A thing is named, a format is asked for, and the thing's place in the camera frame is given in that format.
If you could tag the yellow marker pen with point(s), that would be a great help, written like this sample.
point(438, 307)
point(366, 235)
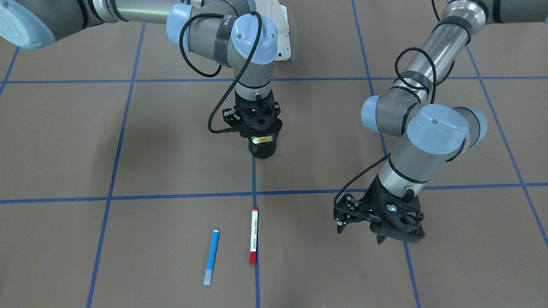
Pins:
point(262, 139)

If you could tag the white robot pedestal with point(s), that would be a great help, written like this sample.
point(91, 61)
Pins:
point(281, 20)

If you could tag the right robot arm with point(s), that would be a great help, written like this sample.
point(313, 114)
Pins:
point(231, 33)

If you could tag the blue marker pen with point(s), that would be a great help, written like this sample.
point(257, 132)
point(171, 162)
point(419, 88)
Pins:
point(212, 254)

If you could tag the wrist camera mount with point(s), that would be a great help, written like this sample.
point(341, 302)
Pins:
point(232, 117)
point(346, 211)

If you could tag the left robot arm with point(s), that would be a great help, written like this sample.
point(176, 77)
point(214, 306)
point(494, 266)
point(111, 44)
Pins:
point(430, 134)

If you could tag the red marker pen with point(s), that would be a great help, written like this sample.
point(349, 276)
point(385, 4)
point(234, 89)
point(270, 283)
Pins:
point(253, 243)

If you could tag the brown table mat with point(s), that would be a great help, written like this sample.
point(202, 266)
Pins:
point(111, 183)

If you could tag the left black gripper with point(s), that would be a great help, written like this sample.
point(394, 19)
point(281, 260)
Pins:
point(369, 196)

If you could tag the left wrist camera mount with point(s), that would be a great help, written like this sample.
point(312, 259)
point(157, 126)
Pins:
point(346, 211)

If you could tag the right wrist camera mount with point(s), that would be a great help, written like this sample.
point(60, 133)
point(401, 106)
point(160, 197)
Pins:
point(232, 117)

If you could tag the black mesh pen holder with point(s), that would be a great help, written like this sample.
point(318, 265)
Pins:
point(263, 151)

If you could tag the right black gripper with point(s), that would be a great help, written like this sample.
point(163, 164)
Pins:
point(228, 115)

